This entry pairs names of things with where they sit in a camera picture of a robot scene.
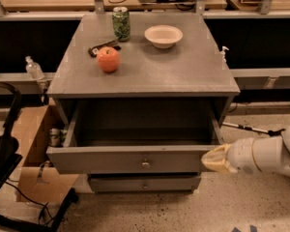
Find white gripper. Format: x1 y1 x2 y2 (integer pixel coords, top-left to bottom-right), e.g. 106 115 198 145
201 138 255 174

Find grey top drawer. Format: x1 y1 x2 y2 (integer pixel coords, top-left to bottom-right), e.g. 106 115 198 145
47 98 221 175

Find grey drawer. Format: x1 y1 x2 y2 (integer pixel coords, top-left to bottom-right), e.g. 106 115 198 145
47 98 221 175
88 175 200 193

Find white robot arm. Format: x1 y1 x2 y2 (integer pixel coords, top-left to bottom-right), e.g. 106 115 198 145
201 126 290 177

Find grey lower drawer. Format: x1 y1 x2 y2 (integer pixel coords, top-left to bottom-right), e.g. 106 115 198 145
88 175 200 193

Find black and silver pole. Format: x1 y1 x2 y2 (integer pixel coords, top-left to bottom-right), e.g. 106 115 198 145
222 122 285 136

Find grey wooden cabinet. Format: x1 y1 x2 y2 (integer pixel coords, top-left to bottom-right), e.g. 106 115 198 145
48 13 240 181

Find white pump dispenser bottle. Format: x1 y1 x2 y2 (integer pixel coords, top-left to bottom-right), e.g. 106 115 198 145
220 45 229 63

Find red apple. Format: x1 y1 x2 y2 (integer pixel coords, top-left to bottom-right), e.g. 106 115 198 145
97 47 120 73

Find can inside cardboard box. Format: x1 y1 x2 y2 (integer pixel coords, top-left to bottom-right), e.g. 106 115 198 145
49 129 61 147

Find black snack bar wrapper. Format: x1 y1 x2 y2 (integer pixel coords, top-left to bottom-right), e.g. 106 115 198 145
88 40 121 58

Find green soda can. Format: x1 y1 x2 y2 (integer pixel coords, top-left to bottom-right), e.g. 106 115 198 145
112 6 131 42

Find cardboard box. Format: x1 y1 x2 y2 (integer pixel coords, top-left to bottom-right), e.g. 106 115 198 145
13 105 78 203

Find clear plastic bottle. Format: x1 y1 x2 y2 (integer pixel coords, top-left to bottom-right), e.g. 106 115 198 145
25 56 44 80

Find black chair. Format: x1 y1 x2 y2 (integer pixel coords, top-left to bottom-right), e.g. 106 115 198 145
0 82 22 188

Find black floor cable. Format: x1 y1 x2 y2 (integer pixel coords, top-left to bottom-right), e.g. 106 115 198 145
2 181 56 227

